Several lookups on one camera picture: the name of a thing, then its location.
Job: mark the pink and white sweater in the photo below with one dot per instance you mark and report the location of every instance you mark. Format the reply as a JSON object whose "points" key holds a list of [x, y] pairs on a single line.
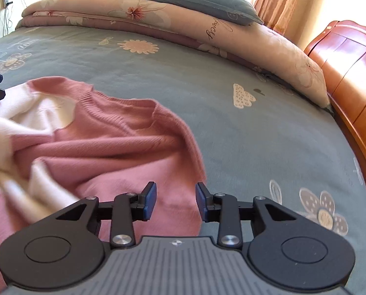
{"points": [[115, 135]]}

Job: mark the grey-blue floral bed sheet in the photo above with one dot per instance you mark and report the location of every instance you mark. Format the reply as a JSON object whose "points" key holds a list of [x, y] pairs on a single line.
{"points": [[201, 76]]}

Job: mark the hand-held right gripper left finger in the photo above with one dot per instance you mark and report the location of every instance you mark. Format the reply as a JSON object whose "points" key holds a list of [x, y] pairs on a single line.
{"points": [[149, 198]]}

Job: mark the wooden headboard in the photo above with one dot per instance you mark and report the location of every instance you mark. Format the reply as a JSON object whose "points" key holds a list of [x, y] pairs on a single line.
{"points": [[348, 67]]}

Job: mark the pink striped curtain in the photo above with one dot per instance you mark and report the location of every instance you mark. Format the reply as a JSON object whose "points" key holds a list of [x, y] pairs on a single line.
{"points": [[278, 3]]}

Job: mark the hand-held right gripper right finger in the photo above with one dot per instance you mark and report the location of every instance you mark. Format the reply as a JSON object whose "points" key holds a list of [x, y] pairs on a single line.
{"points": [[201, 199]]}

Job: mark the folded cream floral quilt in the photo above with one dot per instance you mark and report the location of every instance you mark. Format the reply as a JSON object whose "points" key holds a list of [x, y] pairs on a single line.
{"points": [[109, 9]]}

